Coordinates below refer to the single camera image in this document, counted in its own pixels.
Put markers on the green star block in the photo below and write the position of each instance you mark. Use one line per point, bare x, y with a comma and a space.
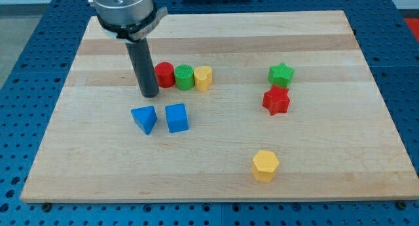
280, 75

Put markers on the yellow heart block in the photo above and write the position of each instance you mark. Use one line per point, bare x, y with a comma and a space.
203, 78

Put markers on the blue cube block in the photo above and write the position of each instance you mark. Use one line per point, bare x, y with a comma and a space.
176, 117

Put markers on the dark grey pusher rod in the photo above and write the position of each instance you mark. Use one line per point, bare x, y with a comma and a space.
142, 64

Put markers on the red cylinder block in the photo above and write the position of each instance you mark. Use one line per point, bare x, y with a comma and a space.
164, 72

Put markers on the yellow hexagon block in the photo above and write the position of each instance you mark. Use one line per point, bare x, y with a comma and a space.
264, 165

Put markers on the green cylinder block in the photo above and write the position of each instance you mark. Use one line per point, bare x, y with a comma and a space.
184, 77

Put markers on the wooden board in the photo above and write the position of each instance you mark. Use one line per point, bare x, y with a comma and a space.
337, 140

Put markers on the blue triangle block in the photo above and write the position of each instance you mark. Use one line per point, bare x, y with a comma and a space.
145, 118

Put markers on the red star block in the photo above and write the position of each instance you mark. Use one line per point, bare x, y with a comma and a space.
276, 100

